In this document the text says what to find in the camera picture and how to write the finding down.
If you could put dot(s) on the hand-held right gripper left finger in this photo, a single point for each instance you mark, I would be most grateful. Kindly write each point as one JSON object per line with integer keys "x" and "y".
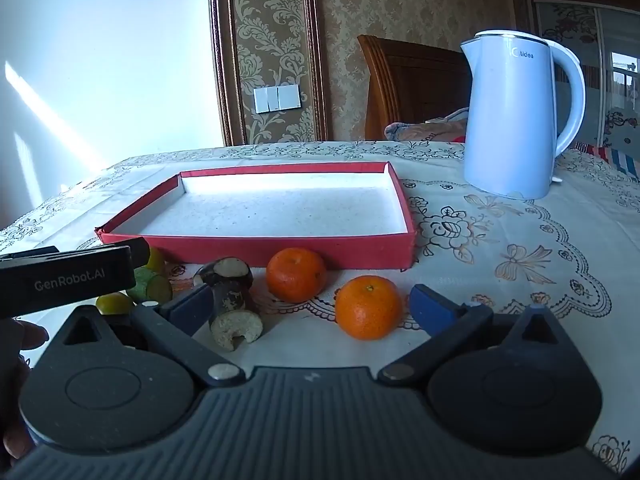
{"x": 190, "y": 307}

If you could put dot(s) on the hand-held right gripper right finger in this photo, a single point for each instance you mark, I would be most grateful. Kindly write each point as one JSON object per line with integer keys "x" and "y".
{"x": 430, "y": 307}

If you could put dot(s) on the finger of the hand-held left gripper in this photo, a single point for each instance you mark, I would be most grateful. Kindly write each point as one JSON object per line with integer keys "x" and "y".
{"x": 75, "y": 280}
{"x": 30, "y": 254}

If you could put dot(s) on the small yellow citrus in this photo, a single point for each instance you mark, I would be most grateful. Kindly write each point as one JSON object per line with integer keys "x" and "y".
{"x": 156, "y": 260}
{"x": 114, "y": 304}

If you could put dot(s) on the red cardboard box tray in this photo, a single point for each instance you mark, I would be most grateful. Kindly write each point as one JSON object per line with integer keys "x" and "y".
{"x": 280, "y": 210}

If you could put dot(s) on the person's left hand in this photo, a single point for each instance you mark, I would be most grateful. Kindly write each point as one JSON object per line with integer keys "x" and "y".
{"x": 15, "y": 390}

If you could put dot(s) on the green cut fruit piece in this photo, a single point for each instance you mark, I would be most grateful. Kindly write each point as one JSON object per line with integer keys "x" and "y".
{"x": 150, "y": 287}

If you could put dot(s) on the bitten water chestnut piece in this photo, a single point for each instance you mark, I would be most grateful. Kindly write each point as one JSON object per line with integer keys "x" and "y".
{"x": 235, "y": 327}

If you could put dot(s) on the orange mandarin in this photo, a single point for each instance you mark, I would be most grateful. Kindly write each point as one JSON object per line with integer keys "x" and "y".
{"x": 296, "y": 275}
{"x": 369, "y": 307}

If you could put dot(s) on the printed pillow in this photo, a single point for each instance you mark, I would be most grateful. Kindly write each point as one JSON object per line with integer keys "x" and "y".
{"x": 425, "y": 130}

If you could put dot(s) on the white electric kettle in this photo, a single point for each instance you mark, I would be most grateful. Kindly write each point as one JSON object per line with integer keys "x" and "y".
{"x": 510, "y": 125}

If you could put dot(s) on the wooden bed headboard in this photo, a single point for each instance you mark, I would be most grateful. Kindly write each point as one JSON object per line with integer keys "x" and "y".
{"x": 415, "y": 90}

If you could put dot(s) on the striped cloth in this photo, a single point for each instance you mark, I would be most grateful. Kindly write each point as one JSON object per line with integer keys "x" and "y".
{"x": 620, "y": 160}

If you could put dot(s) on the glass door wardrobe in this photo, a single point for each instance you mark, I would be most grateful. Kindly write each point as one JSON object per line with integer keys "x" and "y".
{"x": 565, "y": 35}

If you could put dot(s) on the white wall light switch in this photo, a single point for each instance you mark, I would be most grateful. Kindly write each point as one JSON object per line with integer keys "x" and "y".
{"x": 277, "y": 98}

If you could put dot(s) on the wooden wall moulding frame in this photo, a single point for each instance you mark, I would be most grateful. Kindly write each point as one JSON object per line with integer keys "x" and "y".
{"x": 222, "y": 60}

